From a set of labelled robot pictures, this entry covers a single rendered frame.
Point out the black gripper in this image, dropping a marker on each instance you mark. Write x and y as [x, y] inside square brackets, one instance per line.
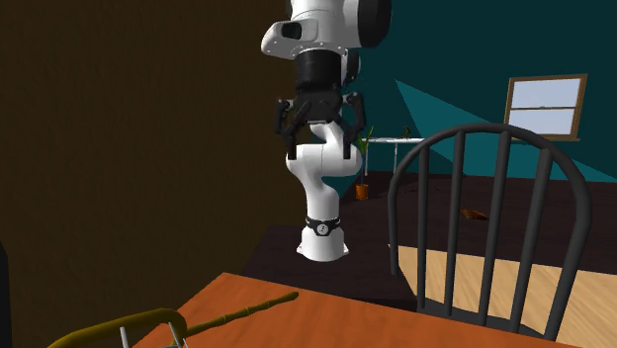
[317, 77]

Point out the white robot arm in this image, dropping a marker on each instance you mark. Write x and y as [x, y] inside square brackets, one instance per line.
[320, 192]

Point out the plant in orange pot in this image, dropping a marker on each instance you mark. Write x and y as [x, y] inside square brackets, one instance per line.
[362, 191]

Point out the white side table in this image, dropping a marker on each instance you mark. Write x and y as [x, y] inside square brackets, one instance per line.
[396, 140]

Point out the dark robot stand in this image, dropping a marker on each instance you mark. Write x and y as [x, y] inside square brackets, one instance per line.
[356, 274]

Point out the brown flat wedge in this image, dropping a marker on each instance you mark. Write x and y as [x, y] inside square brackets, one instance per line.
[475, 215]

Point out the olive green bamboo stick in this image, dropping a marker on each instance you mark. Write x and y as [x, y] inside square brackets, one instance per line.
[250, 308]

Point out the orange wooden table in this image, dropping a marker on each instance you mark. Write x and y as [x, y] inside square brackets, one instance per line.
[337, 323]

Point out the black spindle-back chair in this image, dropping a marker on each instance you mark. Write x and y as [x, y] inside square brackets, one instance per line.
[496, 217]

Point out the wooden framed window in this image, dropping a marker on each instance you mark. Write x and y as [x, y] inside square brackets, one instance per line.
[544, 106]

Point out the olive green chair back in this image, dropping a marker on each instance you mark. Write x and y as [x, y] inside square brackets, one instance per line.
[120, 324]

